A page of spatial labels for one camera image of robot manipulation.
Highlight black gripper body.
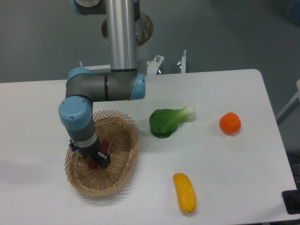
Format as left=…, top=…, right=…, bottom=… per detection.
left=80, top=139, right=100, bottom=159

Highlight purple sweet potato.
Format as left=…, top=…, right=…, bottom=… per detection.
left=89, top=140, right=109, bottom=170

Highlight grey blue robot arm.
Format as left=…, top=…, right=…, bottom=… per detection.
left=59, top=0, right=145, bottom=169

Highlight woven wicker basket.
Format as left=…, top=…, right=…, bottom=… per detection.
left=65, top=110, right=140, bottom=197

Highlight green bok choy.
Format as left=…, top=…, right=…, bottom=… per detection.
left=149, top=105, right=196, bottom=138

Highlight yellow mango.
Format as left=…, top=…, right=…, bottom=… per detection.
left=173, top=173, right=197, bottom=213

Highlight orange tangerine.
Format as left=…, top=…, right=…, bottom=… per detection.
left=219, top=112, right=241, bottom=135

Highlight black box at edge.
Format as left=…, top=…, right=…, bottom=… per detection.
left=282, top=190, right=300, bottom=215

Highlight white metal mounting frame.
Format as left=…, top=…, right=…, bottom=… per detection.
left=80, top=49, right=188, bottom=75

